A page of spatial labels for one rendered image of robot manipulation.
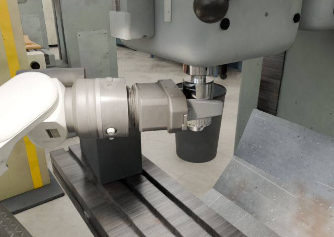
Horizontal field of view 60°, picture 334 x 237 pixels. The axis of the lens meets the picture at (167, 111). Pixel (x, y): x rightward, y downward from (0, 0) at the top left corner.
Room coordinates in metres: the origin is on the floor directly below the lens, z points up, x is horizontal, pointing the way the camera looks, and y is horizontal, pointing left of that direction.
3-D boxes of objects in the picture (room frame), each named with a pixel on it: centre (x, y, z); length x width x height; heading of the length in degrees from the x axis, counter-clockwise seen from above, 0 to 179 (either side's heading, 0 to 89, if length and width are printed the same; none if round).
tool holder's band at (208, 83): (0.42, -0.05, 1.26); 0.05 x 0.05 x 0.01
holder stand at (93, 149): (0.75, 0.17, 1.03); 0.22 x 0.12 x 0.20; 29
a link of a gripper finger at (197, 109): (0.39, -0.05, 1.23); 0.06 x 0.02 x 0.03; 101
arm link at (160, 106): (0.40, 0.04, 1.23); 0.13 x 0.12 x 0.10; 11
